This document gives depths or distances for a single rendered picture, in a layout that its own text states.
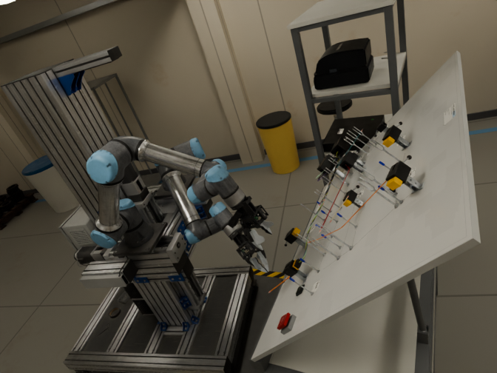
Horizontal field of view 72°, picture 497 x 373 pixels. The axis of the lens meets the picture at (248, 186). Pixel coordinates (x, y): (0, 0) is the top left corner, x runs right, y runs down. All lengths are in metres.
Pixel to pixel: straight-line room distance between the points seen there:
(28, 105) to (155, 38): 2.94
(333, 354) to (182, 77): 3.86
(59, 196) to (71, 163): 3.74
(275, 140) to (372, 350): 2.86
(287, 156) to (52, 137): 2.77
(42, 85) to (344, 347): 1.71
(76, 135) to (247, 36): 2.86
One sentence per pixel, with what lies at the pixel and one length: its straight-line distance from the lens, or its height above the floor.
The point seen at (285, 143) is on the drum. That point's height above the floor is 0.41.
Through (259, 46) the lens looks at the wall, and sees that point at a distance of 4.32.
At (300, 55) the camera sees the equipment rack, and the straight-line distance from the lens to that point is 1.97.
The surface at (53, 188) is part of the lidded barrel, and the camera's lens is 5.67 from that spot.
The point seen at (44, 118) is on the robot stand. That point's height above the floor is 1.84.
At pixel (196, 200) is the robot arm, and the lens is 1.30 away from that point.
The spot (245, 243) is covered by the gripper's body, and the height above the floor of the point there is 1.21.
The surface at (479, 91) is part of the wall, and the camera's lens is 4.71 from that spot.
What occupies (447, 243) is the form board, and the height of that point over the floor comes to 1.55.
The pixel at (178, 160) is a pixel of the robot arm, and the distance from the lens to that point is 1.41.
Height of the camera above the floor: 2.13
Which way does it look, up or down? 30 degrees down
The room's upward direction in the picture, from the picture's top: 19 degrees counter-clockwise
